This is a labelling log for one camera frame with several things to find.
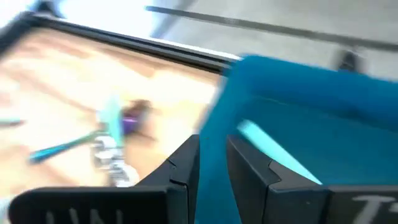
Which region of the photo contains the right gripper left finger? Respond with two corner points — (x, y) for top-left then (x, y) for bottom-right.
(9, 134), (200, 224)

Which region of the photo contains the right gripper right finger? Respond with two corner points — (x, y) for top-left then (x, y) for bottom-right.
(226, 135), (398, 224)

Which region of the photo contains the teal handled silver spoon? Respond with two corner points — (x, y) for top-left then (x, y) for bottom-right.
(104, 96), (141, 187)
(238, 119), (323, 186)

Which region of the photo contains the light blue handled spoon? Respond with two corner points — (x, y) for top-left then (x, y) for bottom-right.
(91, 99), (119, 162)
(0, 117), (25, 129)

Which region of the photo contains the teal-handled cutlery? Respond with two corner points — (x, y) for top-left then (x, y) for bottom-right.
(27, 99), (153, 164)

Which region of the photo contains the blue plastic bin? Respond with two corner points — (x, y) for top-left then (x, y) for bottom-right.
(194, 54), (398, 224)

